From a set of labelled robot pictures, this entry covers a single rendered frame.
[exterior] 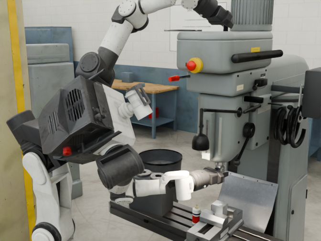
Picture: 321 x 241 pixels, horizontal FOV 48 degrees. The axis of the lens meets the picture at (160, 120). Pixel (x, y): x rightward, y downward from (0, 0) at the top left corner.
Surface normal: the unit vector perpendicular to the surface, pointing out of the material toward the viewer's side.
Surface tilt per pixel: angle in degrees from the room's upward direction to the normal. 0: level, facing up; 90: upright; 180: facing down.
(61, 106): 74
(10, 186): 90
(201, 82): 90
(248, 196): 62
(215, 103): 90
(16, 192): 90
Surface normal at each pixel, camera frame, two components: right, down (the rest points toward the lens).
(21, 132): -0.30, 0.22
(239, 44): 0.78, 0.15
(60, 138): -0.70, -0.11
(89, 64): -0.31, -0.26
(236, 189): -0.57, -0.26
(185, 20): -0.62, 0.18
